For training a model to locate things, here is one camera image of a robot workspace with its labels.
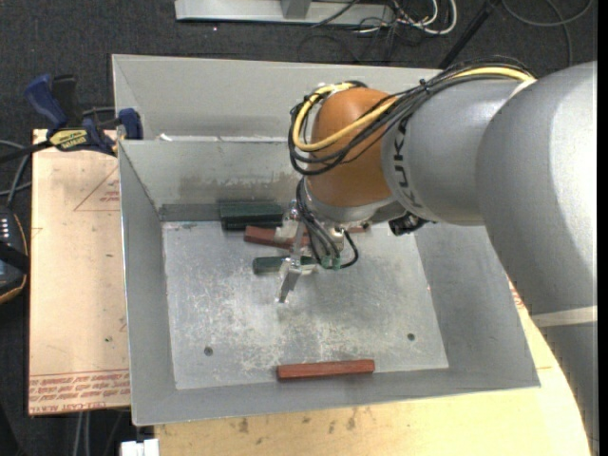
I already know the grey metal bin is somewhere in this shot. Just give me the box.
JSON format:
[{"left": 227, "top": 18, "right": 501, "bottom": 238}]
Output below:
[{"left": 111, "top": 53, "right": 542, "bottom": 428}]

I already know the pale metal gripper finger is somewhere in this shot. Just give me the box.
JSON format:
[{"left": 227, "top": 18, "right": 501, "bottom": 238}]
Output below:
[
  {"left": 281, "top": 264, "right": 304, "bottom": 305},
  {"left": 275, "top": 256, "right": 293, "bottom": 303}
]

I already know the black cylinder on white bracket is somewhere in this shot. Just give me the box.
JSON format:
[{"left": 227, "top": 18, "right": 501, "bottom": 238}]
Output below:
[{"left": 388, "top": 212, "right": 431, "bottom": 238}]

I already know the brown cardboard board, red print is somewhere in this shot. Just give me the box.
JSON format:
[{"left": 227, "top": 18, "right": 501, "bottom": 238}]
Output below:
[{"left": 27, "top": 127, "right": 132, "bottom": 417}]

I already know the red-brown flat block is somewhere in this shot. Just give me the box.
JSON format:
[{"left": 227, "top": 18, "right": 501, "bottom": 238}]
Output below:
[
  {"left": 242, "top": 224, "right": 313, "bottom": 251},
  {"left": 275, "top": 358, "right": 377, "bottom": 382}
]

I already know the dark green flat block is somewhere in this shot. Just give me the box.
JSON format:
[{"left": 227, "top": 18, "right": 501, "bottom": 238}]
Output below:
[
  {"left": 252, "top": 254, "right": 330, "bottom": 276},
  {"left": 218, "top": 199, "right": 286, "bottom": 232}
]

